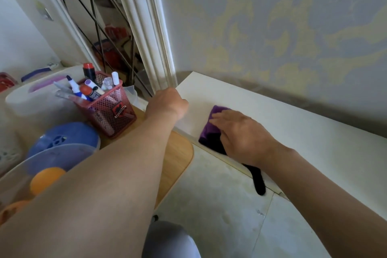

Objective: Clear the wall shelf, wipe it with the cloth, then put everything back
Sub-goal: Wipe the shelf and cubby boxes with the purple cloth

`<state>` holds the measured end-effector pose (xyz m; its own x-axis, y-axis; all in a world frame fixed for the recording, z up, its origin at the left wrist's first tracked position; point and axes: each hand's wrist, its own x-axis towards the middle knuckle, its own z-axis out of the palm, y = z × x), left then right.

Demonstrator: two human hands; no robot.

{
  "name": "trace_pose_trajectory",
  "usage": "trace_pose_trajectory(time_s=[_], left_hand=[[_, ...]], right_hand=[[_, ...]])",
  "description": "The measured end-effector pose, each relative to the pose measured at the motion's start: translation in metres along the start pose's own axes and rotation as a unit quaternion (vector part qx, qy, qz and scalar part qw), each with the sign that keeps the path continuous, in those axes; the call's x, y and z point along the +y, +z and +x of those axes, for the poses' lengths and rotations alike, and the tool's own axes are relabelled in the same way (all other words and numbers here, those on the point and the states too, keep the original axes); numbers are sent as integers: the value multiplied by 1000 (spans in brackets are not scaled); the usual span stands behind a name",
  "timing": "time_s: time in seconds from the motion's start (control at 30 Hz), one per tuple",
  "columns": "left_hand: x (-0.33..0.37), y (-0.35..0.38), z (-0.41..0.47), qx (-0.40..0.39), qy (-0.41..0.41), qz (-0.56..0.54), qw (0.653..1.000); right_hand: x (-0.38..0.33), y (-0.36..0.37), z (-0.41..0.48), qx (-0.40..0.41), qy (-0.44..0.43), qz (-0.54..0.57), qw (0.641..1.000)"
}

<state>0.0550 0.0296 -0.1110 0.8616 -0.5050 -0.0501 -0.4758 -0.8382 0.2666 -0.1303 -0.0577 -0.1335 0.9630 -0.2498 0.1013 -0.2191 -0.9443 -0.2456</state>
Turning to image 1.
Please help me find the purple band white marker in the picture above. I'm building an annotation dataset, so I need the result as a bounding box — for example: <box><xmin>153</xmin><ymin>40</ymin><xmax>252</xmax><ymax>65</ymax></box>
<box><xmin>85</xmin><ymin>79</ymin><xmax>105</xmax><ymax>96</ymax></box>

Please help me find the black metal wire rack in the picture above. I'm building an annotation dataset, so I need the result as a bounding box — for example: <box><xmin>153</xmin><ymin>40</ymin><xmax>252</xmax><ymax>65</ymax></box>
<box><xmin>49</xmin><ymin>0</ymin><xmax>152</xmax><ymax>97</ymax></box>

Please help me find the blue round plastic lid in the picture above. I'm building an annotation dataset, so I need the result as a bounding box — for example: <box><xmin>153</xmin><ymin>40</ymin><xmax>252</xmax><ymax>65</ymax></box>
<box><xmin>27</xmin><ymin>122</ymin><xmax>100</xmax><ymax>159</ymax></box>

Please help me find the clear plastic bag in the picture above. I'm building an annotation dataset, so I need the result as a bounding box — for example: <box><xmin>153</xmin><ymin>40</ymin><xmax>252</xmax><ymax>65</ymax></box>
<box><xmin>123</xmin><ymin>85</ymin><xmax>138</xmax><ymax>106</ymax></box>

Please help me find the black binder clip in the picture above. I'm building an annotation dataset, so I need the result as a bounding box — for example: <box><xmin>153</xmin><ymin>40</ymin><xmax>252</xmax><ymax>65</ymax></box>
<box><xmin>112</xmin><ymin>101</ymin><xmax>127</xmax><ymax>118</ymax></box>

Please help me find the blue cap white marker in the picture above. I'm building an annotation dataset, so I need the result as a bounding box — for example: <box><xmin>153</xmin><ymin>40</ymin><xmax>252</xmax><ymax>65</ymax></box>
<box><xmin>66</xmin><ymin>75</ymin><xmax>87</xmax><ymax>100</ymax></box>

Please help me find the red mesh pen basket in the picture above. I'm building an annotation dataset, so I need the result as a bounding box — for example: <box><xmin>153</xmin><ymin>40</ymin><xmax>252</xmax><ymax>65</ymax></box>
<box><xmin>76</xmin><ymin>71</ymin><xmax>137</xmax><ymax>140</ymax></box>

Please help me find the white round plastic container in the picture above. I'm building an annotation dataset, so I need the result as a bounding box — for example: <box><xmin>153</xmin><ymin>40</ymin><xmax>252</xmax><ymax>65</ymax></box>
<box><xmin>5</xmin><ymin>75</ymin><xmax>83</xmax><ymax>117</ymax></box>

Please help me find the purple and black cloth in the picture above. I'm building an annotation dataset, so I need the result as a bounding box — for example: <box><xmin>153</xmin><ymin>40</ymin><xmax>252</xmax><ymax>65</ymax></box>
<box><xmin>199</xmin><ymin>105</ymin><xmax>266</xmax><ymax>196</ymax></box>

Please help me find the person's left hand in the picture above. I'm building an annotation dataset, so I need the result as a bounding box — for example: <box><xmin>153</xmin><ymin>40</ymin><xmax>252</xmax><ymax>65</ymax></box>
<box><xmin>145</xmin><ymin>87</ymin><xmax>189</xmax><ymax>122</ymax></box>

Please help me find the clear plastic bowl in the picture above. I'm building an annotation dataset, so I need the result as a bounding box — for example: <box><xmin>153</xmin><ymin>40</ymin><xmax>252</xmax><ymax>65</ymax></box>
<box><xmin>0</xmin><ymin>143</ymin><xmax>98</xmax><ymax>208</ymax></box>

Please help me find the person's right forearm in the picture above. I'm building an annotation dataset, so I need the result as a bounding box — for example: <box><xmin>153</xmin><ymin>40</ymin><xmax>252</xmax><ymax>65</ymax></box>
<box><xmin>262</xmin><ymin>143</ymin><xmax>387</xmax><ymax>258</ymax></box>

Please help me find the white door frame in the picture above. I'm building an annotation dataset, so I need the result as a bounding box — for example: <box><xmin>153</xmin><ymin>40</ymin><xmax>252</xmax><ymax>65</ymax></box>
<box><xmin>104</xmin><ymin>0</ymin><xmax>178</xmax><ymax>94</ymax></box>

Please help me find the black bottle with red cap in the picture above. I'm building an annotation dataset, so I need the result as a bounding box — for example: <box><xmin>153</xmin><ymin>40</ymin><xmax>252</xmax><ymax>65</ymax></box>
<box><xmin>82</xmin><ymin>63</ymin><xmax>97</xmax><ymax>83</ymax></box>

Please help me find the red cap marker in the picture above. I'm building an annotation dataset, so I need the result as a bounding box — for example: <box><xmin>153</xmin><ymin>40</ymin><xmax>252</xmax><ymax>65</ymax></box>
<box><xmin>80</xmin><ymin>85</ymin><xmax>100</xmax><ymax>100</ymax></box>

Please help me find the red plastic object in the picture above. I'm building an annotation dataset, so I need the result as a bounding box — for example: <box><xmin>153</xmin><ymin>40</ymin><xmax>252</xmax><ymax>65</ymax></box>
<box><xmin>0</xmin><ymin>72</ymin><xmax>18</xmax><ymax>93</ymax></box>

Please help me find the person's leg in grey trousers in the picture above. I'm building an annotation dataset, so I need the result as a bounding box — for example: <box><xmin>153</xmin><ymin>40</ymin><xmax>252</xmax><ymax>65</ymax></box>
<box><xmin>142</xmin><ymin>220</ymin><xmax>202</xmax><ymax>258</ymax></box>

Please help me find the orange ball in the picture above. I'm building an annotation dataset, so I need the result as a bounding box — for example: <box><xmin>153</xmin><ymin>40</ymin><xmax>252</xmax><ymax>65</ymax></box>
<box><xmin>30</xmin><ymin>167</ymin><xmax>67</xmax><ymax>197</ymax></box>

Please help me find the person's right hand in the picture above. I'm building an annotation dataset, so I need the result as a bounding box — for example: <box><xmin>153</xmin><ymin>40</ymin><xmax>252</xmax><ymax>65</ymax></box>
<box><xmin>209</xmin><ymin>110</ymin><xmax>282</xmax><ymax>171</ymax></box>

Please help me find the white wall switch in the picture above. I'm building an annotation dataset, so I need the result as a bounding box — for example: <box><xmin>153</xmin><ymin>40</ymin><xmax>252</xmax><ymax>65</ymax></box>
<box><xmin>35</xmin><ymin>0</ymin><xmax>54</xmax><ymax>21</ymax></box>

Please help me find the person's left forearm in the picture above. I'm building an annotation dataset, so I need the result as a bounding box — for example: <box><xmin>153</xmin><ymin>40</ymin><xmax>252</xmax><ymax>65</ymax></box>
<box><xmin>0</xmin><ymin>112</ymin><xmax>179</xmax><ymax>258</ymax></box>

